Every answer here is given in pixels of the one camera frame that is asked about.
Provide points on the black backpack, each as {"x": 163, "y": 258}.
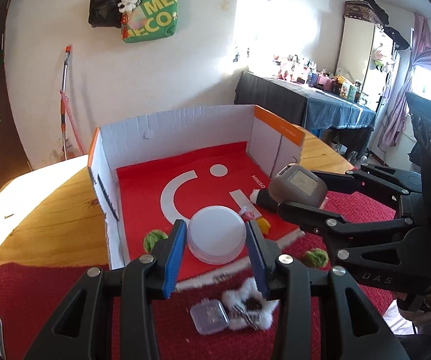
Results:
{"x": 104, "y": 14}

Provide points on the black white sock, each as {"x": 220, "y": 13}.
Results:
{"x": 262, "y": 198}

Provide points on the dark cloth covered desk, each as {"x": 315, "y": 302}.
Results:
{"x": 311, "y": 109}

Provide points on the red knitted mat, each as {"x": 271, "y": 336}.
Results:
{"x": 191, "y": 324}

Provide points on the white orange cardboard box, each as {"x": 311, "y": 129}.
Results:
{"x": 271, "y": 142}

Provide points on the grey square compact case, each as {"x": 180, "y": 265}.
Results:
{"x": 296, "y": 184}

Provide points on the clear small plastic box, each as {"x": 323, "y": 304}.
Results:
{"x": 209, "y": 317}

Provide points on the orange silver mop handle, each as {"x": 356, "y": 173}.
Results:
{"x": 65, "y": 111}

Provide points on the white round plastic jar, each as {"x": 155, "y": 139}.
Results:
{"x": 216, "y": 235}

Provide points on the green yarn ball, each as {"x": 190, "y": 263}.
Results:
{"x": 316, "y": 258}
{"x": 152, "y": 238}

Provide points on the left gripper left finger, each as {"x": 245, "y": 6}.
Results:
{"x": 81, "y": 326}

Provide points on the pink yellow small toy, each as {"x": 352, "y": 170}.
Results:
{"x": 247, "y": 215}

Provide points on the white wardrobe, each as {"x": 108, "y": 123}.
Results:
{"x": 367, "y": 53}

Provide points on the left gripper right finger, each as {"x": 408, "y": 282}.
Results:
{"x": 350, "y": 326}

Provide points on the green tote bag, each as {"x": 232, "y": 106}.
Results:
{"x": 151, "y": 20}

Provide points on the white plush keychain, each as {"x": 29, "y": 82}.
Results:
{"x": 127, "y": 6}

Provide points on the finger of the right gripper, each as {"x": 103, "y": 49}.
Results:
{"x": 395, "y": 188}
{"x": 368, "y": 251}

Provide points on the white fluffy star hairclip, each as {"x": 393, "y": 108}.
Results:
{"x": 247, "y": 308}

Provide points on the red paper bag liner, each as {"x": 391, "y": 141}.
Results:
{"x": 155, "y": 194}

